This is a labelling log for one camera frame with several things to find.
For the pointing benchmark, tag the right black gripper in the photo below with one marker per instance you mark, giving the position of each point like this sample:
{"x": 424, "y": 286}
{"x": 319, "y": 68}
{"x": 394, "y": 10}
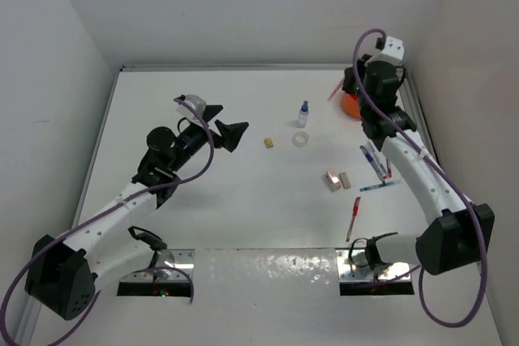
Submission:
{"x": 348, "y": 79}

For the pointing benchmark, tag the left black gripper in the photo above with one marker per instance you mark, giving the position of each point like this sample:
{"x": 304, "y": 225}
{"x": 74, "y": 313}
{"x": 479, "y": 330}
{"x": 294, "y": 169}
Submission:
{"x": 229, "y": 134}

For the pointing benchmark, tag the thin pink pen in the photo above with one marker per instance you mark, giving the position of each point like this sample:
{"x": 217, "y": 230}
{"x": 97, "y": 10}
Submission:
{"x": 335, "y": 90}

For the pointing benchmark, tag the red gel pen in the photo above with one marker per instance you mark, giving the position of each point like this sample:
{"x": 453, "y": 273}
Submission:
{"x": 353, "y": 218}

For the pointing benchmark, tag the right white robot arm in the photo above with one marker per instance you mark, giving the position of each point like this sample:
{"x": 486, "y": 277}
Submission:
{"x": 458, "y": 232}

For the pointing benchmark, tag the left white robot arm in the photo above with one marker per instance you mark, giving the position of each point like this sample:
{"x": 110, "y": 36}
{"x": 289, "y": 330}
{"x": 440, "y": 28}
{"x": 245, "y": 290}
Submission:
{"x": 66, "y": 272}

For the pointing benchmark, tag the orange round pen holder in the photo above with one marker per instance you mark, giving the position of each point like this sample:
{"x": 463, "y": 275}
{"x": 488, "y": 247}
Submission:
{"x": 349, "y": 104}

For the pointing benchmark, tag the tan eraser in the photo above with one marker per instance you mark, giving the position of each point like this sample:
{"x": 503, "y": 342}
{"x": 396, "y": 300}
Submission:
{"x": 268, "y": 143}

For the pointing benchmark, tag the blue clear pen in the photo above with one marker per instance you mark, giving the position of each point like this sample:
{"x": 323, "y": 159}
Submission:
{"x": 372, "y": 162}

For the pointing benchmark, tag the clear tape roll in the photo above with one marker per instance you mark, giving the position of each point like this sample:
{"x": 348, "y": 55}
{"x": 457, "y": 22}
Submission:
{"x": 300, "y": 139}

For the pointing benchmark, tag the blue cap spray bottle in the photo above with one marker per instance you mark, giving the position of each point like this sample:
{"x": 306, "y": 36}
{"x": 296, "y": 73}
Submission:
{"x": 303, "y": 114}

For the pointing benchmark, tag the light blue pen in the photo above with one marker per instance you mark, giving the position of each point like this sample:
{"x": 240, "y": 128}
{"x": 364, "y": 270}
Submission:
{"x": 380, "y": 185}

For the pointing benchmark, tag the beige staple box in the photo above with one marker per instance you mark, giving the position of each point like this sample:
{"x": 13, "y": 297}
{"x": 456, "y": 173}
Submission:
{"x": 344, "y": 180}

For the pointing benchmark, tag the pink white stapler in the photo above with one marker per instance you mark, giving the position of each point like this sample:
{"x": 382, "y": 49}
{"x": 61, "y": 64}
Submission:
{"x": 333, "y": 181}

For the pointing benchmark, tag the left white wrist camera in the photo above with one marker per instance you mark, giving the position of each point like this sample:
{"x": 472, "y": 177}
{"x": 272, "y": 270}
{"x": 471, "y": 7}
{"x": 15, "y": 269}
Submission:
{"x": 191, "y": 107}

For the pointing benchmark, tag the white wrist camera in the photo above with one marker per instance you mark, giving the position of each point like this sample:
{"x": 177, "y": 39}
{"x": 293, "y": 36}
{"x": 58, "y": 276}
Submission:
{"x": 191, "y": 107}
{"x": 391, "y": 50}

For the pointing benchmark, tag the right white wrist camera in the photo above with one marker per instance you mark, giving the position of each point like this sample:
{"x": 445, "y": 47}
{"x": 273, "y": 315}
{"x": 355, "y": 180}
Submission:
{"x": 391, "y": 50}

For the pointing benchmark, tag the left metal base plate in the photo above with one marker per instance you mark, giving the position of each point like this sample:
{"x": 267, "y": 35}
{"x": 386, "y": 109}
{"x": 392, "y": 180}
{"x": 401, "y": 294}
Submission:
{"x": 180, "y": 259}

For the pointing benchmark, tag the metal base plate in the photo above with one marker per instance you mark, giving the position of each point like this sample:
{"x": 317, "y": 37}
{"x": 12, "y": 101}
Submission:
{"x": 352, "y": 268}
{"x": 180, "y": 259}

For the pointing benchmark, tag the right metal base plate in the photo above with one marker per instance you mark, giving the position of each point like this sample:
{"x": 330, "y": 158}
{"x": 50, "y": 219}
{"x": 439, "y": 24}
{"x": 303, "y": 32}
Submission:
{"x": 352, "y": 268}

